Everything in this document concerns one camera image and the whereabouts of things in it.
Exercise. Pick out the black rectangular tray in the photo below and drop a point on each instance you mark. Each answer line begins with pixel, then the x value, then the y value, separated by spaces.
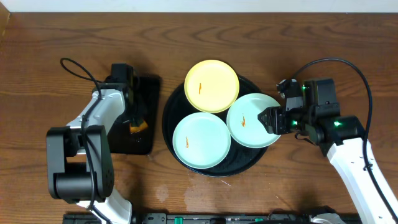
pixel 120 140

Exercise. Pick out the black round tray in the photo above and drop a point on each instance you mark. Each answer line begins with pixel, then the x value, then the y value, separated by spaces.
pixel 239 158

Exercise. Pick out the yellow plate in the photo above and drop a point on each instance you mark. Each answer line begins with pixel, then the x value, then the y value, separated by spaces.
pixel 211 86

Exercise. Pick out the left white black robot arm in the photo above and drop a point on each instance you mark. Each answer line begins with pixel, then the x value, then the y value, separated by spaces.
pixel 79 164

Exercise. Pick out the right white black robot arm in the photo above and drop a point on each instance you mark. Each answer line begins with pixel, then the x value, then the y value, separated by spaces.
pixel 312 111

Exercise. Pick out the orange green sponge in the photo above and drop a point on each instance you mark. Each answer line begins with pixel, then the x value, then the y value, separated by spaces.
pixel 137 125

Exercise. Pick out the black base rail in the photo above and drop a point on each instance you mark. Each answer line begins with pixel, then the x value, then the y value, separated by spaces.
pixel 162 218

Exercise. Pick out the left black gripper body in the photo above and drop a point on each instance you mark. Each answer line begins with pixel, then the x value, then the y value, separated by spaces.
pixel 137 112

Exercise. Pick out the mint green plate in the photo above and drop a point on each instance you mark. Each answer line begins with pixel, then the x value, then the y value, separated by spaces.
pixel 201 140

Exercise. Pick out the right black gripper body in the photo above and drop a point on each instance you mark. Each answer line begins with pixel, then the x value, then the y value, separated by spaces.
pixel 296 119

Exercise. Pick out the light green plate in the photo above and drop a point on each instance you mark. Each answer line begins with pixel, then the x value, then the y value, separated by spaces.
pixel 243 124

